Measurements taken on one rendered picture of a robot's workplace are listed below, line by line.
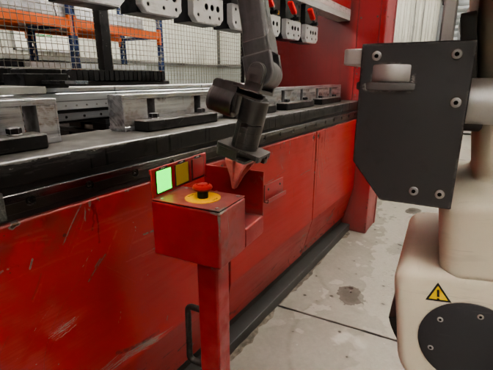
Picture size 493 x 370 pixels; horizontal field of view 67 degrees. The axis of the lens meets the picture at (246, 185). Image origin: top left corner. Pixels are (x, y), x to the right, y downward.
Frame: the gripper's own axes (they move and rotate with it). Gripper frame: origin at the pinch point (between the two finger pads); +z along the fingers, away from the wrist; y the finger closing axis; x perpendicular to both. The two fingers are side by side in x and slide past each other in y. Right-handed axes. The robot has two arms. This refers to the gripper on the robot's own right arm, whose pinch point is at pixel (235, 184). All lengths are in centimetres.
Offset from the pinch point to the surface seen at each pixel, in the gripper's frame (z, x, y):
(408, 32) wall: -85, -727, 52
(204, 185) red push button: -2.5, 11.2, 1.5
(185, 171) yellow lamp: -0.4, 4.8, 10.4
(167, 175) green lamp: -1.0, 10.9, 10.5
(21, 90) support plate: -17.4, 36.7, 18.3
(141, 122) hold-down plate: -3.3, -5.2, 32.5
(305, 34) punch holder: -34, -110, 32
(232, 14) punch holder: -34, -50, 38
